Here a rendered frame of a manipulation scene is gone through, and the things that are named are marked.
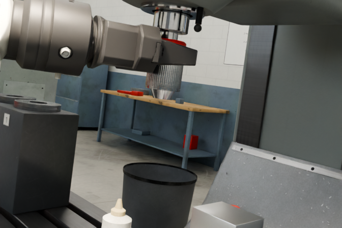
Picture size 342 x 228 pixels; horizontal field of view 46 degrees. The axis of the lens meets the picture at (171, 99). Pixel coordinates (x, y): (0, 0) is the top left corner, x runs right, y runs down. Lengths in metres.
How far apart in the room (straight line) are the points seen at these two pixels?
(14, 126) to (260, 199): 0.49
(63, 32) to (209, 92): 5.68
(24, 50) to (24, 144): 0.34
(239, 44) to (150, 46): 5.42
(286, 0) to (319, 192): 0.37
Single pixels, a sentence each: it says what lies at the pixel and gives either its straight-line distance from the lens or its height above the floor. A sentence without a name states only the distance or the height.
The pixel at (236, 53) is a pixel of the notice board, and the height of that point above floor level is 1.70.
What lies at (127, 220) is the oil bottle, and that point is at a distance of 0.57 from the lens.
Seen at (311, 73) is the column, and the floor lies 1.26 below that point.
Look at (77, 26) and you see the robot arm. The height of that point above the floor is 1.26.
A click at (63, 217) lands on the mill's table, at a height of 0.94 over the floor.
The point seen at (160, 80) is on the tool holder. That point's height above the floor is 1.22.
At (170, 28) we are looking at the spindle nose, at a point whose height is 1.28.
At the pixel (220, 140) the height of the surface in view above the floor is 0.45.
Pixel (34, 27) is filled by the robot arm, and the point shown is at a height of 1.25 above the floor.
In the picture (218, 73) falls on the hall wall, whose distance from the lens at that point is 6.05.
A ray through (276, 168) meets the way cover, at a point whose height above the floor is 1.07.
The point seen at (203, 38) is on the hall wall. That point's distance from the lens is 6.34.
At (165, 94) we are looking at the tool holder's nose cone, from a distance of 0.52.
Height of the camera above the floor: 1.22
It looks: 3 degrees down
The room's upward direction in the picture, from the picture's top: 8 degrees clockwise
